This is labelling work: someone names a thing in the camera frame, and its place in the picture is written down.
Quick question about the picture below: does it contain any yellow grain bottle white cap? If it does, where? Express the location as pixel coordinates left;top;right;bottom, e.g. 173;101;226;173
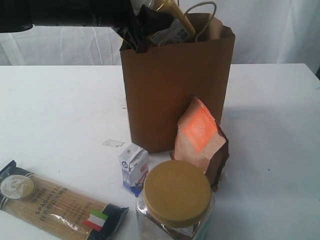
131;0;197;47

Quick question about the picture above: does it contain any clear jar with yellow lid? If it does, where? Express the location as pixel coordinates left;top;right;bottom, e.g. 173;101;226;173
135;160;216;240

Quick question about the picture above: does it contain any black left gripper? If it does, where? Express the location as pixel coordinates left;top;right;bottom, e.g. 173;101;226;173
32;0;175;53

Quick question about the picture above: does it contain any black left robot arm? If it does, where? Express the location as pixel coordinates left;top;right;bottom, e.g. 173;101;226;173
0;0;175;53

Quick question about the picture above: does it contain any clear tape piece on table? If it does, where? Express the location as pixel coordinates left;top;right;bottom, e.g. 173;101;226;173
102;139;125;148

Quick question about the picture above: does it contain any spaghetti packet with Italian flag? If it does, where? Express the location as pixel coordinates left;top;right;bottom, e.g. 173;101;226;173
0;160;129;240

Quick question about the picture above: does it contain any kraft pouch with orange label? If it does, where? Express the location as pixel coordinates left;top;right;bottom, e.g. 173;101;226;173
170;96;230;191

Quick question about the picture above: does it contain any brown paper bag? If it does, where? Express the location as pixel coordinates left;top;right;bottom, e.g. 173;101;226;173
120;13;236;153

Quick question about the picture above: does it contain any small white blue milk carton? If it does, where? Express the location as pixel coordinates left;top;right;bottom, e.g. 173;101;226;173
118;143;149;197

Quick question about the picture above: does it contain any white backdrop curtain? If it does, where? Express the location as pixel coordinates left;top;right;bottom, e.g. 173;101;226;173
0;0;320;75

